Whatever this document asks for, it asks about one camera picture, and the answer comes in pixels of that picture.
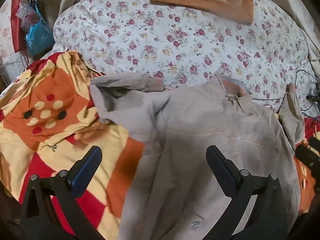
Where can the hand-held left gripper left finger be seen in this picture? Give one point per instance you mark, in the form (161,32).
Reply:
(84,173)

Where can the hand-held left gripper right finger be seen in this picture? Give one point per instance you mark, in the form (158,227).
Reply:
(221,171)

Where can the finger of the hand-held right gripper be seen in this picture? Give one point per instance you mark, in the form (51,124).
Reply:
(307,155)

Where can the beige jacket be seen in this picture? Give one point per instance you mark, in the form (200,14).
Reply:
(200,155)

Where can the orange red yellow printed blanket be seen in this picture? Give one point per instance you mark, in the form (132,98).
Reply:
(50,120)

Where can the blue plastic bag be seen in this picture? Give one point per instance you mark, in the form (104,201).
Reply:
(38,36)

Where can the white floral quilt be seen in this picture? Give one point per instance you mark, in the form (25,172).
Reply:
(160,35)

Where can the clear plastic bag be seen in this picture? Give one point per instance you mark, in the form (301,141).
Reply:
(27,13)

